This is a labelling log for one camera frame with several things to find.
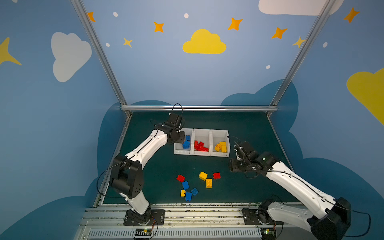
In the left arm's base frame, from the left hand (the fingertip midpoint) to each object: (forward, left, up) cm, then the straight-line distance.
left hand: (179, 136), depth 89 cm
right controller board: (-46, -47, -18) cm, 68 cm away
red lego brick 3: (-18, -23, -14) cm, 32 cm away
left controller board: (-46, +16, -17) cm, 52 cm away
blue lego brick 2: (+9, -5, -14) cm, 17 cm away
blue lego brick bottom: (-30, -7, -14) cm, 34 cm away
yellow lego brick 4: (-23, -18, -14) cm, 33 cm away
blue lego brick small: (-24, -5, -14) cm, 28 cm away
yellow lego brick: (-1, -29, -11) cm, 31 cm away
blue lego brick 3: (-28, -10, -14) cm, 32 cm away
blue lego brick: (0, -4, -9) cm, 10 cm away
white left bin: (+9, -7, -9) cm, 14 cm away
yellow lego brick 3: (+2, -28, -9) cm, 30 cm away
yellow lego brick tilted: (-19, -15, -13) cm, 27 cm away
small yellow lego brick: (-29, -3, -13) cm, 32 cm away
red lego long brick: (-1, -16, -13) cm, 20 cm away
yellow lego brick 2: (0, -25, -12) cm, 28 cm away
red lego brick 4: (-20, -1, -14) cm, 25 cm away
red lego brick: (+4, -11, -13) cm, 17 cm away
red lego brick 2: (+1, -14, -12) cm, 18 cm away
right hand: (-17, -31, -1) cm, 35 cm away
